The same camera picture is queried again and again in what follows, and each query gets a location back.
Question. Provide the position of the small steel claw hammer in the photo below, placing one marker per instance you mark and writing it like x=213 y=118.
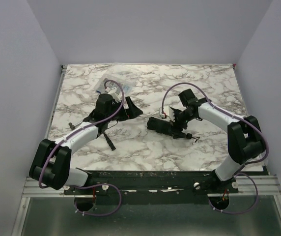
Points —
x=73 y=126

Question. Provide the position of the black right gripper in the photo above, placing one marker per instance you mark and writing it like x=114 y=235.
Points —
x=174 y=128

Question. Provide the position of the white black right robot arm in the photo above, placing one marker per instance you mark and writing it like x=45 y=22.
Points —
x=243 y=139

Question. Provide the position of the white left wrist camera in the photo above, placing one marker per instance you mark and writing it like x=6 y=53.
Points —
x=114 y=91

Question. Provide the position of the black rubber mallet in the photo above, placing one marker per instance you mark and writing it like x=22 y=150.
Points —
x=109 y=142

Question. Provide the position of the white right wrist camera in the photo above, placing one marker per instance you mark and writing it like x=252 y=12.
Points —
x=167 y=112

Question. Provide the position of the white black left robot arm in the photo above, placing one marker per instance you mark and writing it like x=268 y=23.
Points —
x=51 y=164

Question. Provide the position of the dark green folding umbrella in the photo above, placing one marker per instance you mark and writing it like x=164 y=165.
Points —
x=170 y=128

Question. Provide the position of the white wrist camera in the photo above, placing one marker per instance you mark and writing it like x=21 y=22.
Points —
x=114 y=91
x=167 y=112

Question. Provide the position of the clear plastic screw organizer box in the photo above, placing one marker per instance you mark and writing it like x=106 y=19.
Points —
x=110 y=81

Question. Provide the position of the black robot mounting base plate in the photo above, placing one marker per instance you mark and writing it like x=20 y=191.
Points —
x=149 y=188

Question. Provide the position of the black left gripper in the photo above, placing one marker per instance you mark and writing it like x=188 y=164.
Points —
x=122 y=112

